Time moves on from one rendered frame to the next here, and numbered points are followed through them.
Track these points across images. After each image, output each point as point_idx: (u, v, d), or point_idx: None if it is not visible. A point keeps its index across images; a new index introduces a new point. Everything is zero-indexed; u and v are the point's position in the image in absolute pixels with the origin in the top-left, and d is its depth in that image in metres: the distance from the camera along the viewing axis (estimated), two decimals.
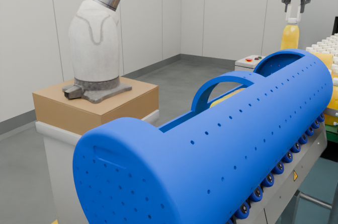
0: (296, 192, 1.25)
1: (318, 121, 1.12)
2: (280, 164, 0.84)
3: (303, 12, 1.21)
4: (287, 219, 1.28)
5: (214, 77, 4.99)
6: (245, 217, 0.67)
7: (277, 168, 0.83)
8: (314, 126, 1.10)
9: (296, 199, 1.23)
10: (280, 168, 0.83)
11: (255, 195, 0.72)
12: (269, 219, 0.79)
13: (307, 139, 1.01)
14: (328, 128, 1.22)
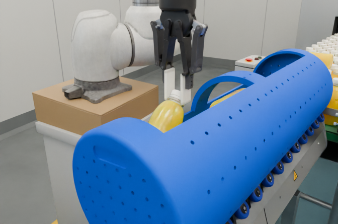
0: (296, 192, 1.25)
1: (318, 121, 1.12)
2: (280, 164, 0.84)
3: (192, 86, 0.63)
4: (287, 219, 1.28)
5: (214, 77, 4.99)
6: (245, 217, 0.67)
7: (277, 168, 0.83)
8: (314, 126, 1.10)
9: (296, 199, 1.23)
10: (280, 168, 0.83)
11: (255, 195, 0.72)
12: (269, 219, 0.79)
13: (307, 139, 1.01)
14: (328, 128, 1.22)
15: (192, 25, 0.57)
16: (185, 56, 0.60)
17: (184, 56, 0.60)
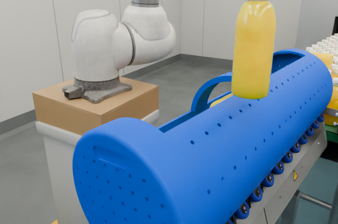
0: (296, 192, 1.25)
1: (318, 121, 1.12)
2: (280, 164, 0.84)
3: None
4: (287, 219, 1.28)
5: (214, 77, 4.99)
6: (245, 217, 0.67)
7: (277, 168, 0.83)
8: (314, 126, 1.10)
9: (296, 199, 1.23)
10: (280, 168, 0.83)
11: (255, 195, 0.72)
12: (269, 219, 0.79)
13: (307, 139, 1.01)
14: (328, 128, 1.22)
15: None
16: None
17: None
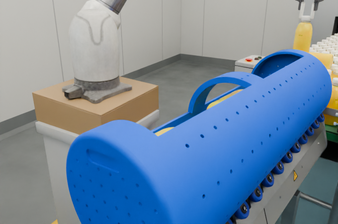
0: (296, 192, 1.25)
1: (318, 121, 1.12)
2: (280, 164, 0.84)
3: (317, 9, 1.23)
4: (287, 219, 1.28)
5: (214, 77, 4.99)
6: (248, 215, 0.68)
7: (280, 171, 0.83)
8: (314, 126, 1.10)
9: (296, 199, 1.23)
10: (281, 168, 0.84)
11: (257, 198, 0.72)
12: (269, 219, 0.79)
13: (306, 136, 1.01)
14: (328, 128, 1.22)
15: None
16: None
17: None
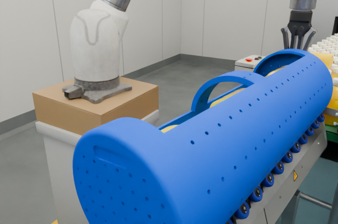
0: (296, 192, 1.25)
1: (318, 121, 1.12)
2: (280, 164, 0.84)
3: None
4: (287, 219, 1.28)
5: (214, 77, 4.99)
6: (245, 217, 0.67)
7: (277, 168, 0.83)
8: (314, 126, 1.10)
9: (296, 199, 1.23)
10: (280, 168, 0.83)
11: (255, 195, 0.72)
12: (269, 219, 0.79)
13: (307, 139, 1.01)
14: (328, 128, 1.22)
15: (288, 28, 1.12)
16: None
17: (293, 44, 1.14)
